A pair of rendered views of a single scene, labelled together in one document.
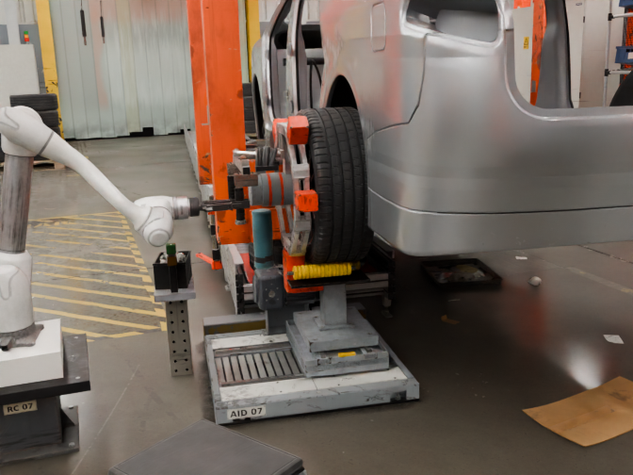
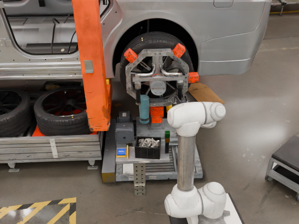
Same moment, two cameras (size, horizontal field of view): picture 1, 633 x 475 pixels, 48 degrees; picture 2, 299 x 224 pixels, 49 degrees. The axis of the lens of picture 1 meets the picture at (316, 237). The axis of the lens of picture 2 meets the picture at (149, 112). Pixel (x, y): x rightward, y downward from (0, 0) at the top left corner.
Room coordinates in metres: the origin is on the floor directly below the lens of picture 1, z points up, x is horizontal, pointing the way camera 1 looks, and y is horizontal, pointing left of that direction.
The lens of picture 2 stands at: (2.63, 2.59, 2.22)
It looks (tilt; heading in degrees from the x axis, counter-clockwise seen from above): 34 degrees down; 279
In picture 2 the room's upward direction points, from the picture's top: 1 degrees counter-clockwise
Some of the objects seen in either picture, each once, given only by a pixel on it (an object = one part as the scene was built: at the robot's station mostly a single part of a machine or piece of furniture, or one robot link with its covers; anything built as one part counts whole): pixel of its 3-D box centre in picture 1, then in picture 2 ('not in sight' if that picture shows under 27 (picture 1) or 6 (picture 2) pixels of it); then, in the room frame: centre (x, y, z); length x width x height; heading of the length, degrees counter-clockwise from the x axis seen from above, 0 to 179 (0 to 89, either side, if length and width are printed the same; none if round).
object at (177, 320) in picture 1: (178, 328); (139, 174); (3.04, 0.64, 0.21); 0.10 x 0.10 x 0.42; 11
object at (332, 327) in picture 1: (332, 303); (155, 117); (3.00, -0.06, 0.32); 0.40 x 0.30 x 0.28; 11
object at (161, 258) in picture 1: (172, 268); (147, 147); (2.96, 0.63, 0.51); 0.20 x 0.14 x 0.13; 3
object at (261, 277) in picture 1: (298, 298); (125, 129); (3.28, 0.10, 0.26); 0.42 x 0.18 x 0.35; 101
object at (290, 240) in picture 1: (290, 188); (157, 78); (2.96, 0.10, 0.85); 0.54 x 0.07 x 0.54; 11
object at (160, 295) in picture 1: (174, 282); (142, 154); (3.01, 0.64, 0.44); 0.43 x 0.17 x 0.03; 11
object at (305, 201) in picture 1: (306, 201); (192, 77); (2.65, 0.04, 0.85); 0.09 x 0.08 x 0.07; 11
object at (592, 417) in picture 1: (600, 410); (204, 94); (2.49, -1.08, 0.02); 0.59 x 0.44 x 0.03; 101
